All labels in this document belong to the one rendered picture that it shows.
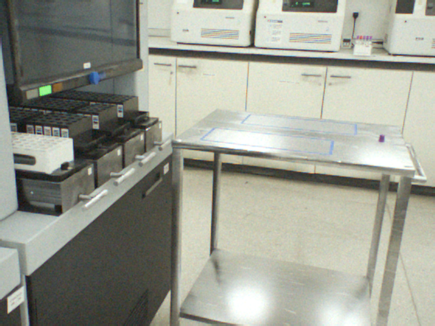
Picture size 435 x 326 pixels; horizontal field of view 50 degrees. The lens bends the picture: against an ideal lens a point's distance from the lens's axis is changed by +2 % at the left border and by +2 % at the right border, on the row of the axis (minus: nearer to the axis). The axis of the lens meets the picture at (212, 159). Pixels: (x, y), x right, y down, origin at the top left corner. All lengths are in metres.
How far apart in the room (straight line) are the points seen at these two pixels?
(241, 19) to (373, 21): 1.07
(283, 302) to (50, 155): 0.88
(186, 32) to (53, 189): 2.42
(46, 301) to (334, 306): 0.90
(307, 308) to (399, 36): 2.05
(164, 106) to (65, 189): 2.44
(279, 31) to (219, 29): 0.40
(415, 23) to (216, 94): 1.31
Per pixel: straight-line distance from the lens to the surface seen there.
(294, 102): 3.20
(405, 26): 3.18
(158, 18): 4.03
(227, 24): 3.22
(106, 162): 1.17
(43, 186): 1.02
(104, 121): 1.31
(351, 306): 1.60
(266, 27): 3.18
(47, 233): 0.99
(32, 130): 1.20
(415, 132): 3.28
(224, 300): 1.54
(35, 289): 1.00
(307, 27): 3.16
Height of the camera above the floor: 1.16
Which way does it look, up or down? 18 degrees down
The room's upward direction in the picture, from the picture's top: 2 degrees clockwise
